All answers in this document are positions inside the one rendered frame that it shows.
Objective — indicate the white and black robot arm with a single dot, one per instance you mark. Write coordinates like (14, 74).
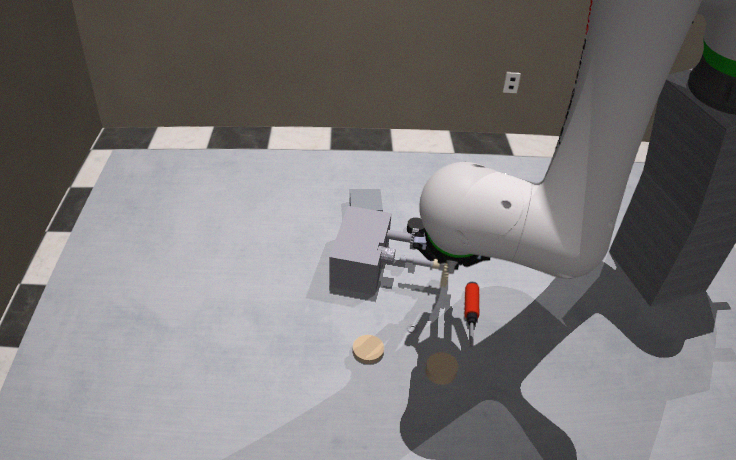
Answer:
(563, 225)

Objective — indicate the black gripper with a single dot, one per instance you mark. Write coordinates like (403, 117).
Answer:
(420, 244)

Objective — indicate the red-handled screwdriver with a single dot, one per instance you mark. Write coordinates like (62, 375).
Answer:
(471, 306)

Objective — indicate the black short cylinder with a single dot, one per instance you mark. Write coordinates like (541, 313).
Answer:
(415, 223)

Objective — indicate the beige gear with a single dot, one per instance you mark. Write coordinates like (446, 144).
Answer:
(424, 262)

